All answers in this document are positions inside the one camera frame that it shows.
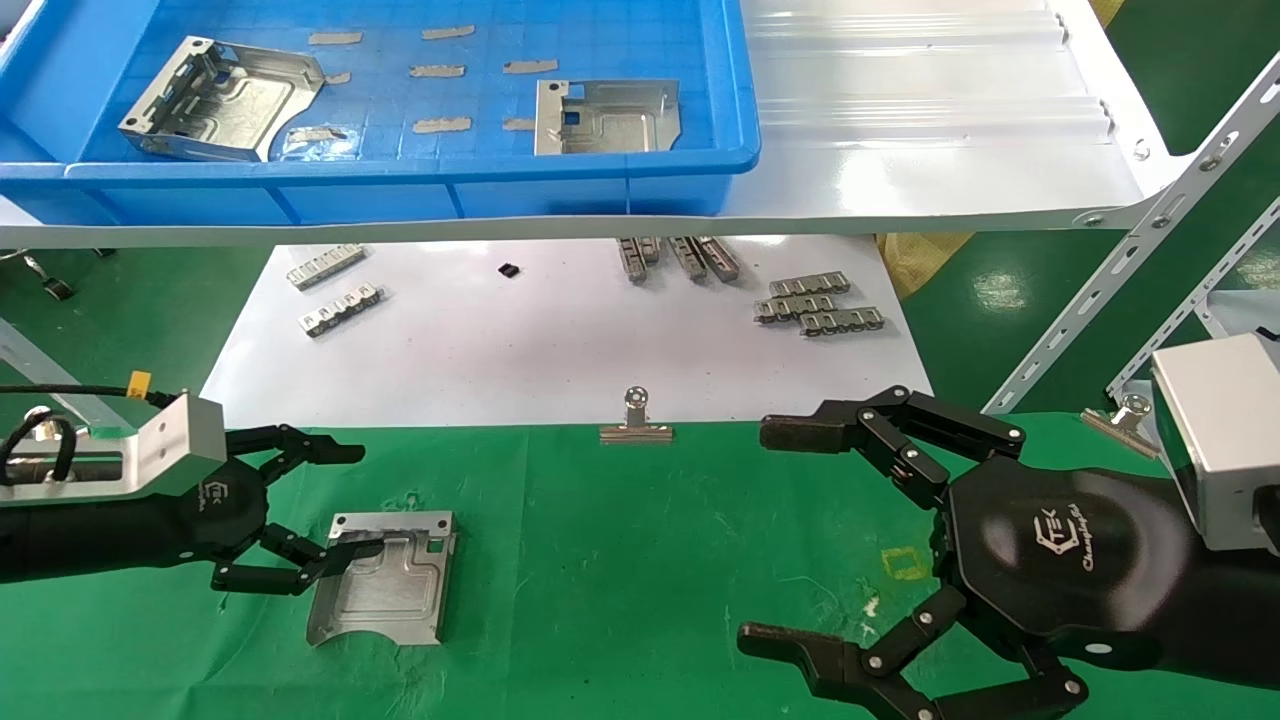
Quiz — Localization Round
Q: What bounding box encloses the yellow woven bag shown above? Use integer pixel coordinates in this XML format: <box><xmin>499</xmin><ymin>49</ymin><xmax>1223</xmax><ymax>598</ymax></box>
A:
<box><xmin>877</xmin><ymin>233</ymin><xmax>973</xmax><ymax>301</ymax></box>

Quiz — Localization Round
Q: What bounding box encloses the green table cloth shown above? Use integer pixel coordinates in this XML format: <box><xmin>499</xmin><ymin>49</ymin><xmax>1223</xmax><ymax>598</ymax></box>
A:
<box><xmin>0</xmin><ymin>413</ymin><xmax>1280</xmax><ymax>720</ymax></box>

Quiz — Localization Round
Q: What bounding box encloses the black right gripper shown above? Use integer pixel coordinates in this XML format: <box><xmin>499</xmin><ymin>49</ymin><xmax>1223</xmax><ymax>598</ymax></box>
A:
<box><xmin>737</xmin><ymin>385</ymin><xmax>1201</xmax><ymax>720</ymax></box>

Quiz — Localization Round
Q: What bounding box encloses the flat sheet metal bracket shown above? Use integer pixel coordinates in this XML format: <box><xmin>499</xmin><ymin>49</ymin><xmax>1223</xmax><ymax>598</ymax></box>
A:
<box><xmin>534</xmin><ymin>80</ymin><xmax>682</xmax><ymax>156</ymax></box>

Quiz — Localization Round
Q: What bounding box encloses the black caster wheel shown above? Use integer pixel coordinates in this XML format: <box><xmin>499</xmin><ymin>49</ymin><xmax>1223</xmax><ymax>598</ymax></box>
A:
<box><xmin>20</xmin><ymin>255</ymin><xmax>76</xmax><ymax>301</ymax></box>

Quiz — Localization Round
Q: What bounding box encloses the small slotted metal strip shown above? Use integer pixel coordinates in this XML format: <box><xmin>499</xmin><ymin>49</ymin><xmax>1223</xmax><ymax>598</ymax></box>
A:
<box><xmin>768</xmin><ymin>271</ymin><xmax>852</xmax><ymax>298</ymax></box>
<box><xmin>299</xmin><ymin>283</ymin><xmax>387</xmax><ymax>338</ymax></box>
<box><xmin>798</xmin><ymin>307</ymin><xmax>886</xmax><ymax>337</ymax></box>
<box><xmin>754</xmin><ymin>293</ymin><xmax>837</xmax><ymax>325</ymax></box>
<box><xmin>287</xmin><ymin>244</ymin><xmax>367</xmax><ymax>291</ymax></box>

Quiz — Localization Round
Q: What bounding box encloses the crumpled clear plastic film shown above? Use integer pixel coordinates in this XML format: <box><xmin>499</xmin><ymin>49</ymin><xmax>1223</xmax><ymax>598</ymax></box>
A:
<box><xmin>283</xmin><ymin>126</ymin><xmax>361</xmax><ymax>161</ymax></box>

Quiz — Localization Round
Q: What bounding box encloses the white perforated angle bar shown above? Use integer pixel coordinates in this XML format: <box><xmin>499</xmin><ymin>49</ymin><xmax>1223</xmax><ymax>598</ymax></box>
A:
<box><xmin>985</xmin><ymin>50</ymin><xmax>1280</xmax><ymax>416</ymax></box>
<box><xmin>1105</xmin><ymin>195</ymin><xmax>1280</xmax><ymax>401</ymax></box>

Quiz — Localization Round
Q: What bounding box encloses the grey metal frame bar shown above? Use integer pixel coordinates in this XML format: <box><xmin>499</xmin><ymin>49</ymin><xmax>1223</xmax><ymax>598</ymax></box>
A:
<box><xmin>0</xmin><ymin>318</ymin><xmax>131</xmax><ymax>431</ymax></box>

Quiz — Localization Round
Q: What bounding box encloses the blue plastic bin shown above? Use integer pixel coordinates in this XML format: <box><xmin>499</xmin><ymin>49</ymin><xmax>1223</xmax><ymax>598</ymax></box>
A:
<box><xmin>0</xmin><ymin>0</ymin><xmax>761</xmax><ymax>226</ymax></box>

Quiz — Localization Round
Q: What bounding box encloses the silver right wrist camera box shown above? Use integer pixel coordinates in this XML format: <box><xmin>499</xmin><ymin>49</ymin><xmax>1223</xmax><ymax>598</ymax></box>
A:
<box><xmin>1150</xmin><ymin>333</ymin><xmax>1280</xmax><ymax>556</ymax></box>

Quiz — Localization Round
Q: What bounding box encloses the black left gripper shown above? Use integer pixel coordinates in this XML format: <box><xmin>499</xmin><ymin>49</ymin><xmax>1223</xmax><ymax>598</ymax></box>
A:
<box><xmin>180</xmin><ymin>424</ymin><xmax>386</xmax><ymax>598</ymax></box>

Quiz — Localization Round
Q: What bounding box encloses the white frame piece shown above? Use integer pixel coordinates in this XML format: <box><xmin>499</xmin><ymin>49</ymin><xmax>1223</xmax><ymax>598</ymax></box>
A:
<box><xmin>1195</xmin><ymin>288</ymin><xmax>1280</xmax><ymax>341</ymax></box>

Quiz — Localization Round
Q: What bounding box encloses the black cable with yellow tag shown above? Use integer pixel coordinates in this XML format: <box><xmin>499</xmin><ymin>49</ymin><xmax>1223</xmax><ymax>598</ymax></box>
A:
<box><xmin>0</xmin><ymin>372</ymin><xmax>181</xmax><ymax>487</ymax></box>

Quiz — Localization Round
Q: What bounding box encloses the bent sheet metal bracket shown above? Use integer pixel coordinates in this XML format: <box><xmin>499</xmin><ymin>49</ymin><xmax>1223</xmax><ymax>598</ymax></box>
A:
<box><xmin>305</xmin><ymin>510</ymin><xmax>459</xmax><ymax>647</ymax></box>

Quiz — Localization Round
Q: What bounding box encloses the metal bracket with slotted wall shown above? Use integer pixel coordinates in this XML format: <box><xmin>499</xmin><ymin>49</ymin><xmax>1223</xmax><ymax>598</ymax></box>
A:
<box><xmin>118</xmin><ymin>37</ymin><xmax>326</xmax><ymax>163</ymax></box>

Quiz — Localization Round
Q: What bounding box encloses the white shelf board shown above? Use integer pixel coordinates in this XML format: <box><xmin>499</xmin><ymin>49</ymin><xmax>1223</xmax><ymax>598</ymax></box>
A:
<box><xmin>0</xmin><ymin>0</ymin><xmax>1191</xmax><ymax>249</ymax></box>

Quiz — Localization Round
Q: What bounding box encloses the white paper sheet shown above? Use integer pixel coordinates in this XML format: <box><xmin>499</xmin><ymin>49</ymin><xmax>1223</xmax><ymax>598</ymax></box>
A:
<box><xmin>185</xmin><ymin>237</ymin><xmax>934</xmax><ymax>429</ymax></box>

